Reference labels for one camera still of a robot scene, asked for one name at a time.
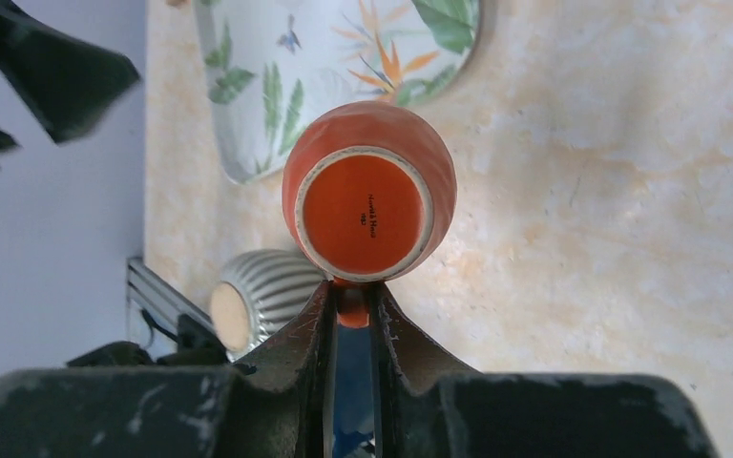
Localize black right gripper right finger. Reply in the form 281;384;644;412
369;284;718;457

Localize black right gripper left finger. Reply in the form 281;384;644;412
0;282;335;457

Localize small orange mug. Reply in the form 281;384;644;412
282;100;458;330

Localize navy blue mug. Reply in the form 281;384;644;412
333;324;375;457

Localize striped grey white mug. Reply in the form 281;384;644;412
208;249;326;360

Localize white floral tray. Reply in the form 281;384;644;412
194;0;481;184

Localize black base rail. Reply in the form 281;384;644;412
66;257;235;367

